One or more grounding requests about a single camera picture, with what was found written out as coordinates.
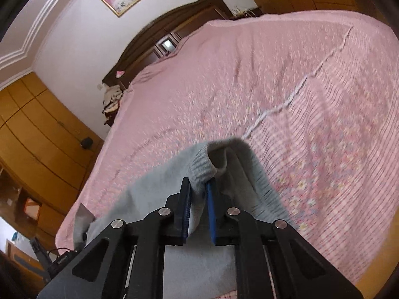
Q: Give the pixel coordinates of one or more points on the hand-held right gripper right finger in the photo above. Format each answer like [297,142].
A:
[212,211]

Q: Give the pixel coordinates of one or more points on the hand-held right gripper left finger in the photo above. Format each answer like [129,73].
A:
[186,205]

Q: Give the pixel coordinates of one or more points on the grey pants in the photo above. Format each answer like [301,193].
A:
[149,190]

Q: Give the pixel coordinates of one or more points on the small black device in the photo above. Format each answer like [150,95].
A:
[86,143]

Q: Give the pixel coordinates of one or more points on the pile of clothes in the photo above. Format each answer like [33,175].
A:
[112,99]

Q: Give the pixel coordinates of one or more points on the pink floral bedspread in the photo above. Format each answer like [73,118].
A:
[249,84]

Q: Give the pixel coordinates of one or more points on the wooden wardrobe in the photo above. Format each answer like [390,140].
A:
[37,130]

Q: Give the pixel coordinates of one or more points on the dark wooden headboard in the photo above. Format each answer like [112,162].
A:
[187,15]

